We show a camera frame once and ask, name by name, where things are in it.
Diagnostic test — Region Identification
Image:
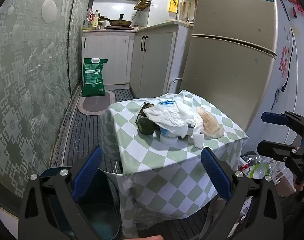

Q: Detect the oval grey floor mat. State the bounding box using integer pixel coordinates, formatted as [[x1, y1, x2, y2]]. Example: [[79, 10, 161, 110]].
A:
[[77, 90, 116, 116]]

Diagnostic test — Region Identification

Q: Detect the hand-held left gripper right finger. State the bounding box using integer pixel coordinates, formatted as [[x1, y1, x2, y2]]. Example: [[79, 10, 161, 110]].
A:
[[199, 147, 285, 240]]

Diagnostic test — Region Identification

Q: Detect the red wall ornament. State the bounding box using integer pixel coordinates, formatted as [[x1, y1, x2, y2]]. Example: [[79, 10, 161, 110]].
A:
[[284, 0, 304, 18]]

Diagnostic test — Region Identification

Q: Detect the white kitchen cabinet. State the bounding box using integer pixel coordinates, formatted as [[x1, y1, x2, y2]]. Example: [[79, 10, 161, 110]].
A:
[[82, 31, 135, 85]]

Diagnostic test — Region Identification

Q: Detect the clear plastic bag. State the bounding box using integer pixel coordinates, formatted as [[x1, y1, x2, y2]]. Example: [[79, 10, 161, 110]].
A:
[[238, 155, 296, 198]]

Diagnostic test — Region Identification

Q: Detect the wall spice rack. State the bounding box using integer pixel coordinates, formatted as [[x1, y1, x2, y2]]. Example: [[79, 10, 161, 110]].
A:
[[134, 0, 152, 12]]

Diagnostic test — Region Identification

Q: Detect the grey cabinet with black handles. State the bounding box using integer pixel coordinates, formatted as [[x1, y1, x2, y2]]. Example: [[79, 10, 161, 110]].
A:
[[129, 21, 194, 99]]

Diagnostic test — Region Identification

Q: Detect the red wall sticker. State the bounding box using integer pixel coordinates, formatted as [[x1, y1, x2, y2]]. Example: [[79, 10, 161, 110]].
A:
[[279, 45, 289, 78]]

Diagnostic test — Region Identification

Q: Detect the dark teal trash bin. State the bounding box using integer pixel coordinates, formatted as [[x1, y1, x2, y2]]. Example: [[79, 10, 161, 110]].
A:
[[39, 167, 121, 240]]

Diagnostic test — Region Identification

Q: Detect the white plastic cup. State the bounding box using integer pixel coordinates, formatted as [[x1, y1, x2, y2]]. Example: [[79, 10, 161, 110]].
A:
[[159, 127, 179, 146], [193, 134, 204, 148]]

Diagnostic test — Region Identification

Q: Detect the green rice bag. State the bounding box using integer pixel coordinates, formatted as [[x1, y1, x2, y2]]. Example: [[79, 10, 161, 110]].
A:
[[82, 58, 108, 97]]

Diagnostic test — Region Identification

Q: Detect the beige fridge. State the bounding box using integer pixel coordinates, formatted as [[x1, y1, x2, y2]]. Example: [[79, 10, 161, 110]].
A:
[[178, 0, 279, 133]]

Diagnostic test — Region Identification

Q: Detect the translucent brownish plastic bag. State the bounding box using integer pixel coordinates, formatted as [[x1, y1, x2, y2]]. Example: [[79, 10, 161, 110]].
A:
[[196, 106, 225, 139]]

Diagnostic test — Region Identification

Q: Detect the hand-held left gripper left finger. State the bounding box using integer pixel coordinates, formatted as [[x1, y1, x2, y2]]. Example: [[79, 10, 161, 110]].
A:
[[18, 145, 103, 240]]

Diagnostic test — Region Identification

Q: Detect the white tissue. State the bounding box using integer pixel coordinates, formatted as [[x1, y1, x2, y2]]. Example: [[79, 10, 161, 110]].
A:
[[143, 99, 205, 138]]

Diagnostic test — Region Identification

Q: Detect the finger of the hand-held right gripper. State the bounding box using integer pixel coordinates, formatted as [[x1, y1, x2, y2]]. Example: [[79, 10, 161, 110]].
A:
[[261, 110, 304, 137], [257, 141, 304, 167]]

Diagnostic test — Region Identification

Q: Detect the clear bottle with red label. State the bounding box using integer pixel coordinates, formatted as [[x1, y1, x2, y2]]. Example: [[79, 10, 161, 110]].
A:
[[86, 9, 94, 29]]

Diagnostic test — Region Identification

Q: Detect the striped grey floor mat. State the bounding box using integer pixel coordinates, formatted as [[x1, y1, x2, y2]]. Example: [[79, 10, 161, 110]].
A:
[[50, 89, 210, 240]]

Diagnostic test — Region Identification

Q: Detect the black cooktop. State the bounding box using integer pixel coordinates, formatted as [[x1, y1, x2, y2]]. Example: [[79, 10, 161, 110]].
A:
[[104, 26, 135, 31]]

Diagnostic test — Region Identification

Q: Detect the dark green snack wrapper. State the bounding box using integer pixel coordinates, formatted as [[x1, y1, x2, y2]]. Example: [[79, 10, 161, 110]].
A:
[[135, 102, 157, 135]]

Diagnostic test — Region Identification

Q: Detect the frying pan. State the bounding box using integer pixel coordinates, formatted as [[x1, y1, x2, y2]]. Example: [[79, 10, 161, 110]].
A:
[[100, 17, 133, 27]]

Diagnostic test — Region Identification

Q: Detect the black wall cable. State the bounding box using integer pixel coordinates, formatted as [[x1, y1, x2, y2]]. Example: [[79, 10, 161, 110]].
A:
[[271, 0, 296, 110]]

